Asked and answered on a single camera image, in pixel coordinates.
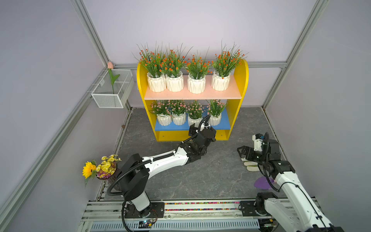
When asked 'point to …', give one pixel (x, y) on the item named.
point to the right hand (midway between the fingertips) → (243, 149)
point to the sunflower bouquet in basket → (106, 169)
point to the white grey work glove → (251, 166)
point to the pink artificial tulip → (113, 79)
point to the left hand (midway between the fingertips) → (204, 126)
